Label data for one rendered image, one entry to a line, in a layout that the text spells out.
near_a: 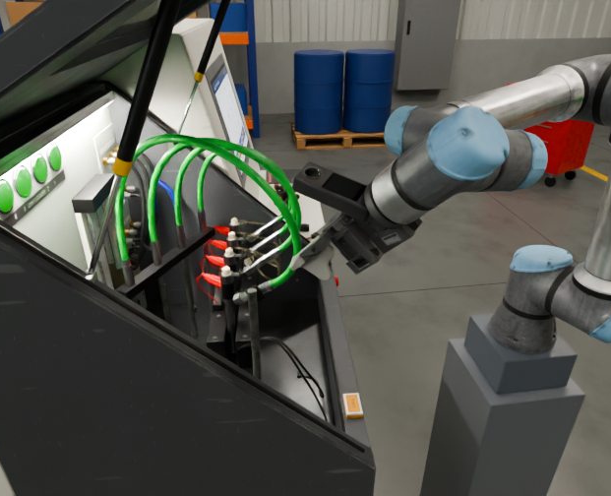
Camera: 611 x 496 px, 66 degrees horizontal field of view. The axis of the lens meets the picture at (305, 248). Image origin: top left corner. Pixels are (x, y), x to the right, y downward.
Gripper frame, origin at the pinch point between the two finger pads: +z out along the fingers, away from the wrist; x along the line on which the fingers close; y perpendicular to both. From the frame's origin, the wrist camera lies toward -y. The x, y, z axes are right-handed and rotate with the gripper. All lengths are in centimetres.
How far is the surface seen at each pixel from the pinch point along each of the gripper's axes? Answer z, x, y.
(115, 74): 34, 22, -57
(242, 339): 33.8, -3.0, 6.8
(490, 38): 240, 728, 24
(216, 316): 40.9, -0.1, -0.1
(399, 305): 145, 135, 81
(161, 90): 32, 27, -48
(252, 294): 13.6, -5.2, 0.1
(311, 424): 7.3, -17.5, 19.8
